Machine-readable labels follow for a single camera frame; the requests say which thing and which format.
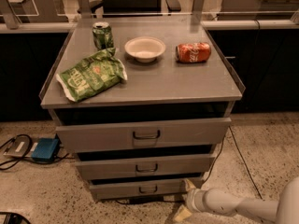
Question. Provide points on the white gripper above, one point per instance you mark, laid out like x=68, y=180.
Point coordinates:
x=199, y=199

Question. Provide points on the grey bottom drawer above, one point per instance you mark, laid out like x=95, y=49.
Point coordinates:
x=137, y=189

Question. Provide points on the grey drawer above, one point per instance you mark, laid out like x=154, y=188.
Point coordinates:
x=132, y=135
x=136, y=167
x=137, y=189

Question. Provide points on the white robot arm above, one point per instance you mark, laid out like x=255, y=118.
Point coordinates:
x=218, y=202

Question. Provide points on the grey middle drawer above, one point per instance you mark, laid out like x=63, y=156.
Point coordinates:
x=136, y=167

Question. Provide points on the grey top drawer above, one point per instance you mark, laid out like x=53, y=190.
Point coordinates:
x=132, y=135

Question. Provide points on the grey drawer cabinet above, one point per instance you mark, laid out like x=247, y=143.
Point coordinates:
x=155, y=91

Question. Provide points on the orange coca-cola can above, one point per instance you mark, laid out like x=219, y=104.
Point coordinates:
x=193, y=52

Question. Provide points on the blue box on floor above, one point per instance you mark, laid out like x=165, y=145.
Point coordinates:
x=45, y=149

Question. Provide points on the green chip bag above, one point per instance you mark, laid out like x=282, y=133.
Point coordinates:
x=92, y=75

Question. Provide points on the white bowl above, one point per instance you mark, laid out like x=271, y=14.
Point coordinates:
x=145, y=49

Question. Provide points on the grey flat device on floor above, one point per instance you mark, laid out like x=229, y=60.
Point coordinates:
x=21, y=147

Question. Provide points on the dark object bottom left corner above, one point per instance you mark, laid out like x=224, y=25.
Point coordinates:
x=13, y=218

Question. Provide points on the green soda can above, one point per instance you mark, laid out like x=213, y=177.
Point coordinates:
x=102, y=35

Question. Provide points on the grey desk background right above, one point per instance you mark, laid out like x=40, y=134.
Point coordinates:
x=246, y=10

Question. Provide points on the grey desk background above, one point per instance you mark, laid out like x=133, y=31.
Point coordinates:
x=39, y=11
x=246, y=10

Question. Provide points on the grey desk background left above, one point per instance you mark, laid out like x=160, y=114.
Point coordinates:
x=39, y=11

